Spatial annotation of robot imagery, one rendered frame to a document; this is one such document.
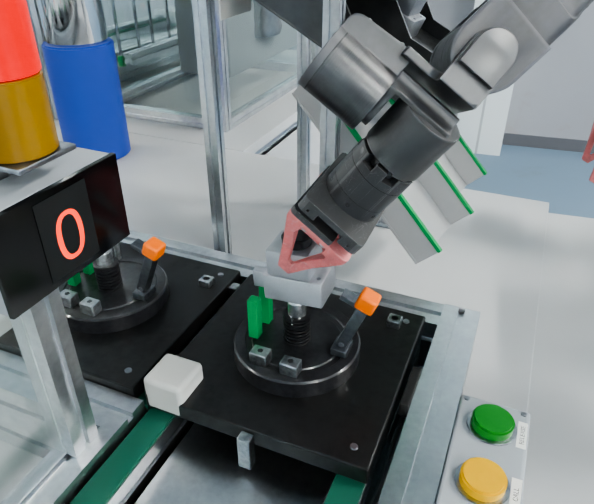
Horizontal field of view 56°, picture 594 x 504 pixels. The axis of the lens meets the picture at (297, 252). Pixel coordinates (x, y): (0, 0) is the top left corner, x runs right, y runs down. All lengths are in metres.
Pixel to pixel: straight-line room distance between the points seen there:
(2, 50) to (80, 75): 1.02
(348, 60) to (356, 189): 0.10
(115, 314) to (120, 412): 0.13
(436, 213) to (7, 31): 0.63
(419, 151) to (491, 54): 0.08
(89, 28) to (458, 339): 1.04
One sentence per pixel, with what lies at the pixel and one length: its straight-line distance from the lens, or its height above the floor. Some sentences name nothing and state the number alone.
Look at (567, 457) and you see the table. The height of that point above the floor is 0.86.
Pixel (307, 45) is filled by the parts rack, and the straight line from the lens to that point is 1.05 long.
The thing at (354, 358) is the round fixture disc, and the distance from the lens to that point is 0.61.
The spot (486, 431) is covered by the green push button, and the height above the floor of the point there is 0.97.
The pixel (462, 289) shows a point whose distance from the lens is 0.96.
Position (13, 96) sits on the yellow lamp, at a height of 1.30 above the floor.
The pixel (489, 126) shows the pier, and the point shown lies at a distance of 3.87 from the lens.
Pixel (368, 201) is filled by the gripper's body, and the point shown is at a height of 1.19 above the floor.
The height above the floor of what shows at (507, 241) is 0.86.
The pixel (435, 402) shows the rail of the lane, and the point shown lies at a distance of 0.63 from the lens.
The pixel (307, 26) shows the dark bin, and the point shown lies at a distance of 0.73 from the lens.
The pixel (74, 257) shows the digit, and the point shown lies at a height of 1.18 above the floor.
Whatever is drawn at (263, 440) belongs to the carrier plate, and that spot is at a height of 0.96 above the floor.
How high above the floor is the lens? 1.40
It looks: 32 degrees down
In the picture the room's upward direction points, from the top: straight up
